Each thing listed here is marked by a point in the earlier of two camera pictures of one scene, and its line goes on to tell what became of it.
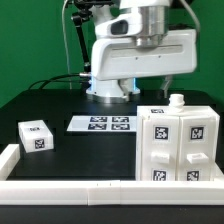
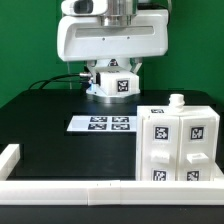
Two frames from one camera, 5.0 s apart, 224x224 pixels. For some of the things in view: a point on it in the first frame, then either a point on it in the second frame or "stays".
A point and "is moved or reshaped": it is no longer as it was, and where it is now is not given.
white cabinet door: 197,148 stays
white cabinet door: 160,148 stays
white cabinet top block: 36,136 is moved or reshaped
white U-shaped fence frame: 103,192 stays
